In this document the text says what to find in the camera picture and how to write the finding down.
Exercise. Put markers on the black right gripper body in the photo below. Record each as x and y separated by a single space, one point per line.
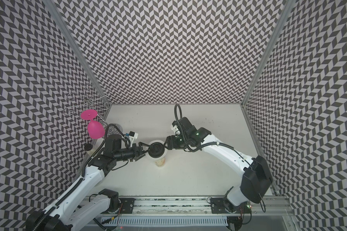
180 143

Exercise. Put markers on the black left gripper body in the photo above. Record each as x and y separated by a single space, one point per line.
127 153

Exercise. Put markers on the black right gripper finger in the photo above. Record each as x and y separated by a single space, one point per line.
167 140
166 146

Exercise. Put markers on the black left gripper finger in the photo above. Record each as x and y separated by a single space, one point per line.
143 147
140 156

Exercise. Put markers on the translucent round leak-proof paper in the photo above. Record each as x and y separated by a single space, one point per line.
165 152

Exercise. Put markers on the black plastic cup lid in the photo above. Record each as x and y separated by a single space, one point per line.
156 150

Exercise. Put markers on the printed paper milk tea cup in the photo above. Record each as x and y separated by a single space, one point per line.
160 162

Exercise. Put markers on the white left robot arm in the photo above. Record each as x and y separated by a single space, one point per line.
64 214

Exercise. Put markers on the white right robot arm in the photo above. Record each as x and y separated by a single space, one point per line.
255 173

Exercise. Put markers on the small black-capped spice jar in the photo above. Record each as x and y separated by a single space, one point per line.
89 149

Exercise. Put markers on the pink plastic wine glass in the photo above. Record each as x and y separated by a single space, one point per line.
95 129

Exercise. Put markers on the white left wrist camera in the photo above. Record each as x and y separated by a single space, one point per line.
132 136

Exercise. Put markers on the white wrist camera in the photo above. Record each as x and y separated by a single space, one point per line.
132 136
175 127

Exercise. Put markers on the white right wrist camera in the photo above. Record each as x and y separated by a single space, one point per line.
175 127

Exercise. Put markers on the chrome wire glass rack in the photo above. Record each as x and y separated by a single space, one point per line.
78 104

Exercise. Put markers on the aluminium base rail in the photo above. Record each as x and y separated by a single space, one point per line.
273 213

